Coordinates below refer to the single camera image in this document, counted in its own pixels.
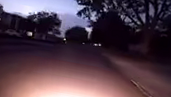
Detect vehicle with headlights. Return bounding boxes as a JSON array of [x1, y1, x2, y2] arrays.
[[92, 41, 104, 49]]

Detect round dark tree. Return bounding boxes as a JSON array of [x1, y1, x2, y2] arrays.
[[62, 24, 91, 47]]

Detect dark asphalt road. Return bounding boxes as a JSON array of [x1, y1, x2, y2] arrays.
[[0, 28, 171, 97]]

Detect dark leafy tree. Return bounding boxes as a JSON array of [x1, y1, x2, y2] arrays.
[[25, 7, 65, 38]]

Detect large dark tree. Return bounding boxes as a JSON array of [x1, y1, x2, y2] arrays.
[[62, 0, 171, 61]]

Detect pale parked car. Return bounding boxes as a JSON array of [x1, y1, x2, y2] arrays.
[[3, 27, 24, 39]]

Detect pale kerb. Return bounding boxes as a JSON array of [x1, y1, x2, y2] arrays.
[[127, 79, 171, 97]]

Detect low building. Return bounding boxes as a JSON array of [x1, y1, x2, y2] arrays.
[[0, 9, 38, 39]]

